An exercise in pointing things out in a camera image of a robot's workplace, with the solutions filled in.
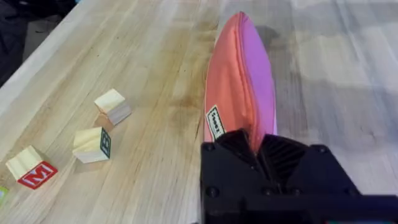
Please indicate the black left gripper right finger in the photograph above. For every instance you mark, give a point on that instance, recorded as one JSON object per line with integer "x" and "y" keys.
{"x": 306, "y": 169}

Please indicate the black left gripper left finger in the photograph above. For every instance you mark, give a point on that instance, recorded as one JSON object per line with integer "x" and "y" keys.
{"x": 231, "y": 165}

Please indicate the orange and purple zip bag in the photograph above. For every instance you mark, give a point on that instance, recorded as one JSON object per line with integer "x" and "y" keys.
{"x": 239, "y": 81}

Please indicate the plain wooden toy block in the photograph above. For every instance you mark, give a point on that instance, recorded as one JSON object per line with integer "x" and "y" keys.
{"x": 113, "y": 105}

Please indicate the wooden block with green letter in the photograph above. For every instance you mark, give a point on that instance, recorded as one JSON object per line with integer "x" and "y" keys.
{"x": 92, "y": 145}

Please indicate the wooden block with red letter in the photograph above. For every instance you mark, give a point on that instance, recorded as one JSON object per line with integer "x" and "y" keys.
{"x": 31, "y": 167}

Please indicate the green toy block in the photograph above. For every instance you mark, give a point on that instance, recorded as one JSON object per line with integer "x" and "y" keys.
{"x": 2, "y": 193}

